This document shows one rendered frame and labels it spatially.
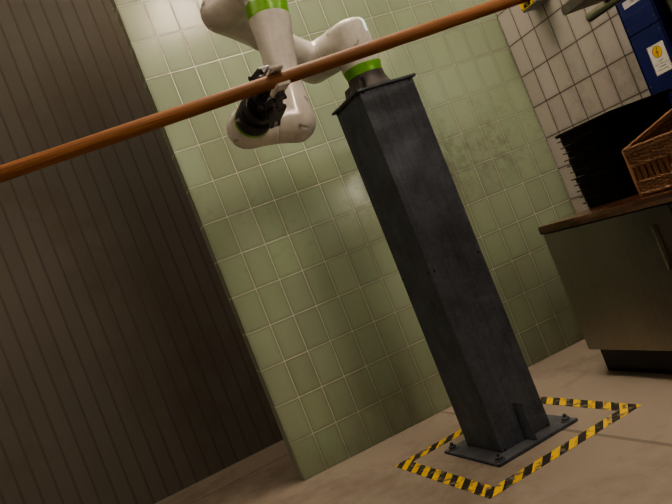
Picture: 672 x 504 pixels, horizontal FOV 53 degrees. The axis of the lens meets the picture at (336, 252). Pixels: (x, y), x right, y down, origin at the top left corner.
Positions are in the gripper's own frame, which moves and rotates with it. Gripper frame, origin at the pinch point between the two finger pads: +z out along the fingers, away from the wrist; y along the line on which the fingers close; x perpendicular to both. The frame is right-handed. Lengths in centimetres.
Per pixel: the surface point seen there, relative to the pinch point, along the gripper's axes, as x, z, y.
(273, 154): -31, -124, -5
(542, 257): -126, -123, 80
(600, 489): -35, -6, 116
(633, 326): -95, -46, 101
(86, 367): 69, -199, 43
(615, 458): -49, -15, 117
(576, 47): -154, -84, 4
